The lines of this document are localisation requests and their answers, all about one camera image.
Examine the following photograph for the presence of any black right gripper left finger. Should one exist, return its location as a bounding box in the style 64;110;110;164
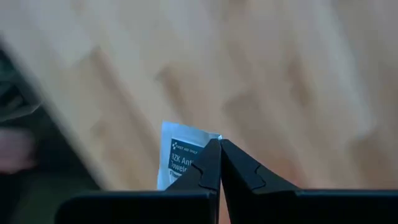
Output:
54;138;222;224

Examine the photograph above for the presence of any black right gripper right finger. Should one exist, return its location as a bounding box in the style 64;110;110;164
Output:
220;139;398;224

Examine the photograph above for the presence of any white antiseptic towelette packet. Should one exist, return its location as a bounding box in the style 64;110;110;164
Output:
157;120;223;191

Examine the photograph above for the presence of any person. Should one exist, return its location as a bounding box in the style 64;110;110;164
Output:
0;49;100;224

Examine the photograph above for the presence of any person's hand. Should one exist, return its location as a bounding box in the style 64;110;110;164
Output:
0;128;37;174

